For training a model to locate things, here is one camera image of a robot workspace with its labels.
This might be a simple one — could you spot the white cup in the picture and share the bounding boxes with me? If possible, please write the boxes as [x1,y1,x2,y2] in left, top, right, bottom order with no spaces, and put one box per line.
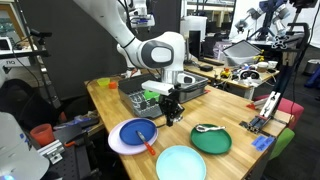
[256,60,270,73]

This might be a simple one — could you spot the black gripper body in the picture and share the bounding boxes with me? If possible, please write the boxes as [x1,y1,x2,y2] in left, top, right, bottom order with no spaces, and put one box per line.
[159,93,184,113]

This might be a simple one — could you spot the blue plate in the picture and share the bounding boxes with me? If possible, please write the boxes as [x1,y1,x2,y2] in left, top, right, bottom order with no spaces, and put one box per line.
[119,118,158,147]

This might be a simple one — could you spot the pink stool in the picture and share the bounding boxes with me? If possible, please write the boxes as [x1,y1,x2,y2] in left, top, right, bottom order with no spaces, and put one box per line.
[254,94,305,131]

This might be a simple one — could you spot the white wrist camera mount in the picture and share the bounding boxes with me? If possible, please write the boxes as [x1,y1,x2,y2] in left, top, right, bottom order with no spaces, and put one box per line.
[141,80,175,96]

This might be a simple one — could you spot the dark green plate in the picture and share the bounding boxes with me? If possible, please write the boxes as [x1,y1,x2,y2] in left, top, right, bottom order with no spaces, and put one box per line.
[190,123,233,155]

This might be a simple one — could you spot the silver measuring spoon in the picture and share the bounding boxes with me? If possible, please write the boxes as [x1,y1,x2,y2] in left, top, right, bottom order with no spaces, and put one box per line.
[194,123,227,134]

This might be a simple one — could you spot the black power adapter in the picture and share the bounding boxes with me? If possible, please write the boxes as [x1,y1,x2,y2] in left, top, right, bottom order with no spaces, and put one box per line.
[199,64,214,72]

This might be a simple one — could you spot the yellow green bowl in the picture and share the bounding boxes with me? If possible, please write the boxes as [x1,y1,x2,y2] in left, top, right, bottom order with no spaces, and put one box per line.
[96,77,111,88]

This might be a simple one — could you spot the blue tape patch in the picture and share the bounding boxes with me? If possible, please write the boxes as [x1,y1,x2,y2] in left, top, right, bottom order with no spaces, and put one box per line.
[251,134,278,153]

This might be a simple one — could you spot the yellow rubber duck toy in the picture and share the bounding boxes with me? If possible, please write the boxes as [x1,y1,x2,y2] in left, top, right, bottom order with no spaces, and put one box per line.
[220,67,232,79]

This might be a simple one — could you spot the silver extrusion piece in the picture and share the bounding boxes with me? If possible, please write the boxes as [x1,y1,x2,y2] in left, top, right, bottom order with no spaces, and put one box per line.
[37,139,66,165]

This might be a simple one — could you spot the green chair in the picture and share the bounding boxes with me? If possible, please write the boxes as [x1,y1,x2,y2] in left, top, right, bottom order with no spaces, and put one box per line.
[269,127,296,161]

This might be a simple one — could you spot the black computer monitor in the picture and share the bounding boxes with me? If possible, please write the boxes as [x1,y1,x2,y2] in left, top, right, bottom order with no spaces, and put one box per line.
[188,29,203,63]

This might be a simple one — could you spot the light cyan plate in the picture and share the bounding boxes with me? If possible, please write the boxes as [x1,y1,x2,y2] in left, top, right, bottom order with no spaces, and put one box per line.
[155,145,207,180]

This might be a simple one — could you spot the orange plastic cup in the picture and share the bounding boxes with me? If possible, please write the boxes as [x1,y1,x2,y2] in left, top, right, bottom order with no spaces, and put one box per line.
[29,123,55,147]

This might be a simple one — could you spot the metal dish rack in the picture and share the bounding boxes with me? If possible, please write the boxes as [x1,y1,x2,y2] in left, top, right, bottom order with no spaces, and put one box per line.
[118,73,168,120]

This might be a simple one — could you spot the wooden desk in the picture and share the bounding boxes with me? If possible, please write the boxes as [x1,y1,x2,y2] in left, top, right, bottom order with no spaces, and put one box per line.
[168,59,281,101]

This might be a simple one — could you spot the black equipment cart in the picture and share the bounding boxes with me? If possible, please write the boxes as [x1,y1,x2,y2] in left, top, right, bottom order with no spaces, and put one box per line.
[49,113,104,180]

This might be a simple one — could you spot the grey tilted container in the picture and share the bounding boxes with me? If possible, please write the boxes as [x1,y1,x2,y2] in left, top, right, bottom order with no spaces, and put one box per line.
[222,39,263,67]

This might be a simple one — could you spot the grey trash can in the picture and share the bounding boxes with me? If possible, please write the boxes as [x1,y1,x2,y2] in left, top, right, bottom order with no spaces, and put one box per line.
[303,59,320,76]

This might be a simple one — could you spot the black aluminium camera stand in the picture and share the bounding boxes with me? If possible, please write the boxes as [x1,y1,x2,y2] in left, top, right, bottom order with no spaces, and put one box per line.
[239,21,311,134]

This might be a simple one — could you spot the black camera on tripod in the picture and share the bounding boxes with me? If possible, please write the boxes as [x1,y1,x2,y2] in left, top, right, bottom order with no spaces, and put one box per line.
[28,29,63,109]

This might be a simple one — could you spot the white black headset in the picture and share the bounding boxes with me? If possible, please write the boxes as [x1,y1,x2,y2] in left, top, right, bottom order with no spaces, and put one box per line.
[238,68,264,81]

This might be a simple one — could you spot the white rounded device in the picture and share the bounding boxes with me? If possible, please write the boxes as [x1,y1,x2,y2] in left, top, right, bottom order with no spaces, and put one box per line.
[0,111,50,180]

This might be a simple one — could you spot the green plastic bowl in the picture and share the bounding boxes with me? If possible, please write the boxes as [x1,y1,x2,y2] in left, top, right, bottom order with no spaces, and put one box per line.
[143,89,161,101]

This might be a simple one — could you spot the red handled knife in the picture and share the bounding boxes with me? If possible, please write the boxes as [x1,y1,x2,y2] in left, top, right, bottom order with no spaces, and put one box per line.
[135,130,157,157]

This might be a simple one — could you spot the black keyboard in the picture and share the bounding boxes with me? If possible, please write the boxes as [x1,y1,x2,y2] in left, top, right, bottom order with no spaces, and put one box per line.
[199,57,225,67]

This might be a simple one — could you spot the large lavender plate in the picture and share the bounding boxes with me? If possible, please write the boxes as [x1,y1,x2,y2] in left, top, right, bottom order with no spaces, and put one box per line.
[107,117,160,156]

